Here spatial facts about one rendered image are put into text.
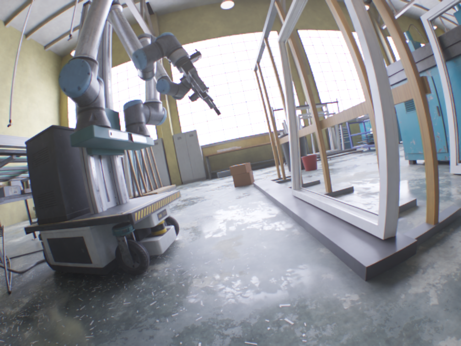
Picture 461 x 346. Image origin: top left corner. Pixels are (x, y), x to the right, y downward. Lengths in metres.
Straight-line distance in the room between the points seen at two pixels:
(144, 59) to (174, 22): 10.18
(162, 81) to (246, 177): 2.60
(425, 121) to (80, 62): 1.34
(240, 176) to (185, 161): 4.67
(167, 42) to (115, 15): 0.45
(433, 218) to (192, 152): 7.69
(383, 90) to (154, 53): 0.91
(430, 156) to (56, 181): 1.70
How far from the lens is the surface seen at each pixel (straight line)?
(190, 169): 8.01
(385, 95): 0.82
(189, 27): 10.68
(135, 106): 1.46
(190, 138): 8.06
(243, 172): 3.56
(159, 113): 1.59
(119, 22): 1.28
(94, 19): 1.13
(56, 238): 1.25
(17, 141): 1.73
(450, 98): 2.12
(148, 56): 0.96
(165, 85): 1.30
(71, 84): 0.92
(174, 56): 0.96
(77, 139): 1.04
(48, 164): 1.30
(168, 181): 8.23
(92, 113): 1.04
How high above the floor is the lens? 0.43
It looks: 3 degrees down
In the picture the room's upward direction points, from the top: 12 degrees counter-clockwise
